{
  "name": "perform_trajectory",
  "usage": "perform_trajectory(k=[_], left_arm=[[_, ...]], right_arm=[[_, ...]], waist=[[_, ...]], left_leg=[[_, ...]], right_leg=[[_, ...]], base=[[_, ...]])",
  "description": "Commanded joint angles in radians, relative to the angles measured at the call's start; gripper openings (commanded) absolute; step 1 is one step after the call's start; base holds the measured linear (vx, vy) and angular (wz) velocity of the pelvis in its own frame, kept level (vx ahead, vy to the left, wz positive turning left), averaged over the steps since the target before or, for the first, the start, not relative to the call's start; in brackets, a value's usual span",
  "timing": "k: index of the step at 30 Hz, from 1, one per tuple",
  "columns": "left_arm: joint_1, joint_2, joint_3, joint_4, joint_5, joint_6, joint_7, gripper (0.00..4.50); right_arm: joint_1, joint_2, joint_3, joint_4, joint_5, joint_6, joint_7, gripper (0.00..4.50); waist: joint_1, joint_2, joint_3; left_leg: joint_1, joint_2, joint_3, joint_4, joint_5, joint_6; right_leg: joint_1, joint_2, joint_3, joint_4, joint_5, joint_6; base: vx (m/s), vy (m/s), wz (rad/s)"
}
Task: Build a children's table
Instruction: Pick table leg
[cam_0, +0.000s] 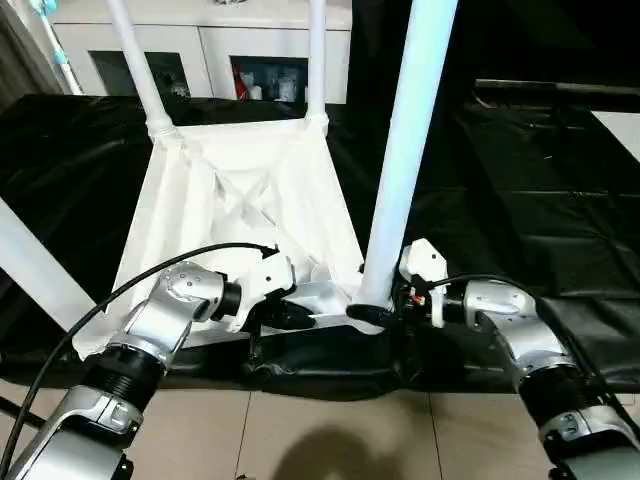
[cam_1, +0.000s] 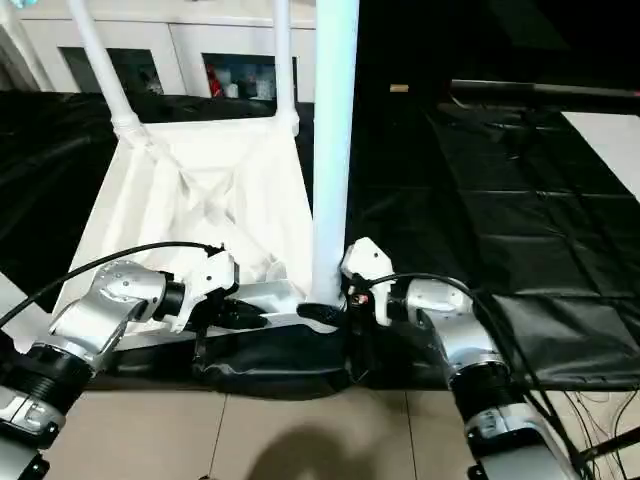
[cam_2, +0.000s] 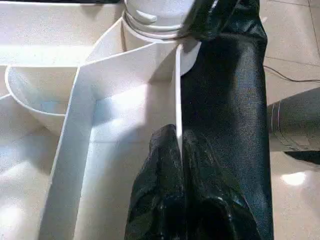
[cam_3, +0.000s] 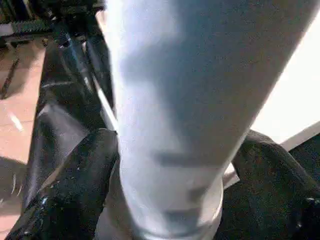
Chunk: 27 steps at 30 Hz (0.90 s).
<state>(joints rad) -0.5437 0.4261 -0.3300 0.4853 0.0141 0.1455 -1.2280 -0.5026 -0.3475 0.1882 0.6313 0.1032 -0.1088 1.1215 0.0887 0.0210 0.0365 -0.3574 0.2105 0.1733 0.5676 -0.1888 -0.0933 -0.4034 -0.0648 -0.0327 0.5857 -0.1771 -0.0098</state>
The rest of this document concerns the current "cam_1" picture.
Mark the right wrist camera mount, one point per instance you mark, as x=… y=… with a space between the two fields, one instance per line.
x=367 y=260

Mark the white flat board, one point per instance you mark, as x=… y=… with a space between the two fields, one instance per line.
x=610 y=145

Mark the black work mat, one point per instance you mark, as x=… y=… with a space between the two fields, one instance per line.
x=500 y=225

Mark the dark metal bar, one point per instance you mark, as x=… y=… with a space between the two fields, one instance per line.
x=550 y=91

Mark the tall white jar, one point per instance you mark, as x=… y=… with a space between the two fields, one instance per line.
x=262 y=87

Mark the small tan object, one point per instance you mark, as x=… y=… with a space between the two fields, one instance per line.
x=399 y=88

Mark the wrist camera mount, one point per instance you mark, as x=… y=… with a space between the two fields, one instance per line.
x=210 y=275
x=367 y=260

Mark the white plastic table top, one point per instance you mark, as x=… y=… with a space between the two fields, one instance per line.
x=200 y=175

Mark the white tapered table leg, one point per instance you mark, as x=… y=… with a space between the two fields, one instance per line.
x=17 y=335
x=100 y=60
x=332 y=150
x=282 y=65

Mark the red bottle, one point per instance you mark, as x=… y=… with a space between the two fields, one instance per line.
x=215 y=82

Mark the teal white plastic object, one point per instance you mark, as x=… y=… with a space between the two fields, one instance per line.
x=26 y=3

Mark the white sideboard cabinet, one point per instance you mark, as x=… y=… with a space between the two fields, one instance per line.
x=190 y=35

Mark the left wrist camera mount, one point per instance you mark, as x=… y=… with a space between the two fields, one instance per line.
x=210 y=275

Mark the black stand pole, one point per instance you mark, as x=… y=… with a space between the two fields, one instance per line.
x=610 y=444

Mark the small white jar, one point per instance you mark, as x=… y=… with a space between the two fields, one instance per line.
x=232 y=91

